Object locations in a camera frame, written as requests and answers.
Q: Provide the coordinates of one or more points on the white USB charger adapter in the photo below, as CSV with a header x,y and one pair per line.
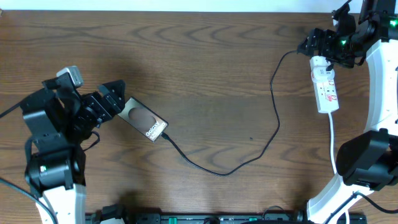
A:
x,y
321,74

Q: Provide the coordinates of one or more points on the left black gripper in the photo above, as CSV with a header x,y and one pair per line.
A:
x,y
101,106

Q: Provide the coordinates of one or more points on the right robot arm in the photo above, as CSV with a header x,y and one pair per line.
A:
x,y
367,163

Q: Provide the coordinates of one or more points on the white power strip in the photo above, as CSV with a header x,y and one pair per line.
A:
x,y
325,93

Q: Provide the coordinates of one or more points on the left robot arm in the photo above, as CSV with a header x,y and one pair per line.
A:
x,y
60,119

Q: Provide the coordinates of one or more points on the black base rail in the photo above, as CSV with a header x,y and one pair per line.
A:
x,y
156,218

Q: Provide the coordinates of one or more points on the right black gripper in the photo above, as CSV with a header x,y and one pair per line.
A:
x,y
328,36

